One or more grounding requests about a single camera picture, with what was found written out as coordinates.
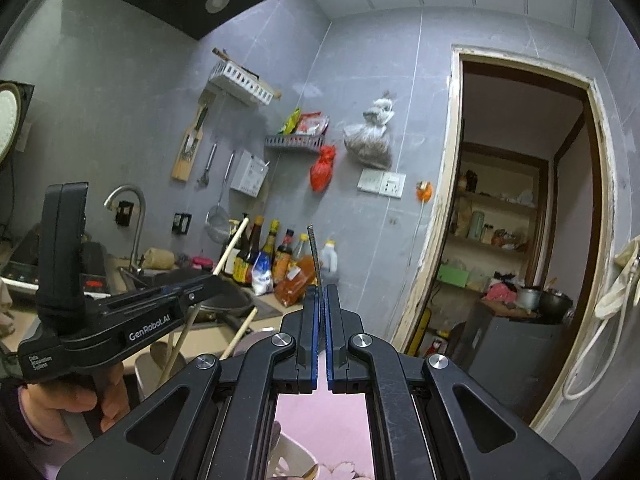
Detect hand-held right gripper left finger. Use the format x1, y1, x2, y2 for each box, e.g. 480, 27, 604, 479
55, 284, 322, 480

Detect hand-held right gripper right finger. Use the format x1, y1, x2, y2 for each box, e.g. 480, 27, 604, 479
324, 284, 583, 480

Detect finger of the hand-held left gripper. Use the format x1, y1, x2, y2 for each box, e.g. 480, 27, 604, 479
162, 275, 226, 297
167, 280, 236, 318

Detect wooden chopstick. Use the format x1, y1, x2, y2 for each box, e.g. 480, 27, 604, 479
161, 214, 251, 377
219, 307, 259, 361

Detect white plastic utensil caddy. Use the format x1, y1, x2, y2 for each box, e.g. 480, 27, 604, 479
134, 340, 321, 480

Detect person's left forearm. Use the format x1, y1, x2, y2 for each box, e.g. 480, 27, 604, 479
0, 382, 56, 480

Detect person's left hand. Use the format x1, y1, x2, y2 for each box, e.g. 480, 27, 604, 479
19, 360, 132, 444

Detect black wok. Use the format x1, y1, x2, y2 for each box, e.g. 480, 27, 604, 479
192, 287, 256, 324

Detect beige loofah sponge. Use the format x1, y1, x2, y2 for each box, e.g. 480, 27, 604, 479
141, 247, 176, 270

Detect black induction cooker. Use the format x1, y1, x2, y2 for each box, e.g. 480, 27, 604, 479
0, 259, 109, 307

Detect orange seasoning packet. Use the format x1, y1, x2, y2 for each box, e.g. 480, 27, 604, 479
273, 254, 319, 309

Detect white blue salt bag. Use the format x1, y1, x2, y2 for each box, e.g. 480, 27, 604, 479
249, 251, 275, 296

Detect large oil jug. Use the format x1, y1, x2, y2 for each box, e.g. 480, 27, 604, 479
317, 238, 341, 286

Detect row of condiment bottles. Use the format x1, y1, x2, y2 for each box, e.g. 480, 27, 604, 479
222, 214, 311, 286

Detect steel faucet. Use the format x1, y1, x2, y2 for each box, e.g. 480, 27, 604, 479
103, 185, 147, 277

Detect beige towel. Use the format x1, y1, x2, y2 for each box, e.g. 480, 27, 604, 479
0, 277, 15, 339

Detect yellow roll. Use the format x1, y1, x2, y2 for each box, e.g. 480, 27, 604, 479
407, 307, 432, 356

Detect beige kitchen counter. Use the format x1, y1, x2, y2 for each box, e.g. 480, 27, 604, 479
0, 255, 288, 361

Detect hanging metal peeler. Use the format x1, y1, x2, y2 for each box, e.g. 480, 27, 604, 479
196, 142, 219, 190

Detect wooden knife rack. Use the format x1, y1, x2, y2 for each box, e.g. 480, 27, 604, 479
171, 102, 210, 183

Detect green box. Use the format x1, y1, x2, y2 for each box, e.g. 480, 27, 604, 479
436, 263, 471, 289

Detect red plastic bag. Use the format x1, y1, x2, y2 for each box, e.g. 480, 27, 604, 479
309, 144, 337, 193

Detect pink red cloth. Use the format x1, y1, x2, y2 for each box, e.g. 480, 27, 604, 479
484, 282, 519, 306

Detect yellow green snack packet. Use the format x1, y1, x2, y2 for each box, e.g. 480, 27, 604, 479
278, 108, 301, 136

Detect grey cabinet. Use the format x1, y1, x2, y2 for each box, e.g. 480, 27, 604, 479
462, 299, 576, 422

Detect clear bag of dried goods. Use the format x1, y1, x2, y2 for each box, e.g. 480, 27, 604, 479
342, 90, 395, 170

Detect red snack packet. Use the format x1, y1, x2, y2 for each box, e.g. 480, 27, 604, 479
297, 111, 331, 137

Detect silver pot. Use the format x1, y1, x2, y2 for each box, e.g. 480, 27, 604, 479
514, 285, 544, 311

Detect wooden shelf unit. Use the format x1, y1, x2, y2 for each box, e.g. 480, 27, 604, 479
449, 142, 551, 287

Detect dark pot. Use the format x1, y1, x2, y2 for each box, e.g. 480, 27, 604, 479
538, 289, 574, 324

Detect cream rubber gloves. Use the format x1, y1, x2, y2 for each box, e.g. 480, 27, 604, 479
597, 233, 640, 322

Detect hanging wire strainer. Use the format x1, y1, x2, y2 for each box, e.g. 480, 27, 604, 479
204, 151, 236, 246

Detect white wall box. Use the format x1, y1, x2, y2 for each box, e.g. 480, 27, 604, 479
229, 149, 269, 199

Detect round ring light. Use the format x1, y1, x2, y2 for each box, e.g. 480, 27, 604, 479
0, 80, 35, 164

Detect white wall switch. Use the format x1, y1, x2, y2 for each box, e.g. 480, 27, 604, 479
357, 168, 385, 195

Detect white wall socket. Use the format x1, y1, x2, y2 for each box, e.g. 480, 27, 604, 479
379, 171, 407, 200

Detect grey wall shelf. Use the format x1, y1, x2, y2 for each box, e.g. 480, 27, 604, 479
264, 132, 329, 155

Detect worn white door frame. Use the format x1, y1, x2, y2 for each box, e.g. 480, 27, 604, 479
394, 43, 616, 434

